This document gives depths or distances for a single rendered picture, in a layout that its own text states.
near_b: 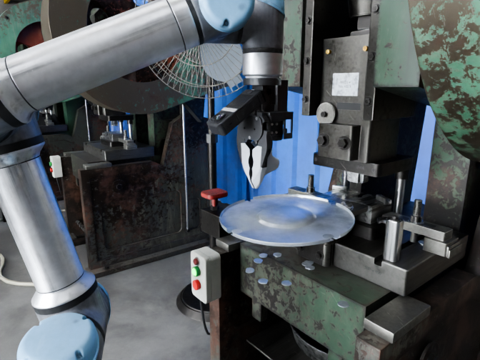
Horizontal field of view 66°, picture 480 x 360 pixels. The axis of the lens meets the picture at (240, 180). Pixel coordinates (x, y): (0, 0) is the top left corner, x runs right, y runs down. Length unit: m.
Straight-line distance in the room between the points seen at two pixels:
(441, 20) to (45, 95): 0.50
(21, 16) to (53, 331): 3.18
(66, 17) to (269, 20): 1.37
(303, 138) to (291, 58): 1.69
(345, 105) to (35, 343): 0.77
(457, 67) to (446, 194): 0.61
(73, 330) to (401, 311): 0.59
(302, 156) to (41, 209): 2.13
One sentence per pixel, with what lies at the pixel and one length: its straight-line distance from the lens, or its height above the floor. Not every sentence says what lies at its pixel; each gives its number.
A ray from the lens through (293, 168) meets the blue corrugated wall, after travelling 2.70.
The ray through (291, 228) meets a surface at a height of 0.78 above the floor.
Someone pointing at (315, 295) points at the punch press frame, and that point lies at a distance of 0.88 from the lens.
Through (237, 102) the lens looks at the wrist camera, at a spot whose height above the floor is 1.03.
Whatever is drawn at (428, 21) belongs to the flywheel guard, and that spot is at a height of 1.14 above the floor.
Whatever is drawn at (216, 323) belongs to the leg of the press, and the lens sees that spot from 1.15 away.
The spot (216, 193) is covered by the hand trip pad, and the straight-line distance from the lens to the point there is 1.08.
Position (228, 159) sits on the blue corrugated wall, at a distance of 3.31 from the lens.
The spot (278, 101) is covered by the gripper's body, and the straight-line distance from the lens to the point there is 0.73.
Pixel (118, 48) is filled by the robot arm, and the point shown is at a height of 1.11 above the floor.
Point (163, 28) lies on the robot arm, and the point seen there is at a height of 1.13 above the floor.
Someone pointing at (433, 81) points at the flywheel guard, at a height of 1.07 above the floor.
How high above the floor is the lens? 1.06
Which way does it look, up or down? 14 degrees down
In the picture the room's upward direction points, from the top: straight up
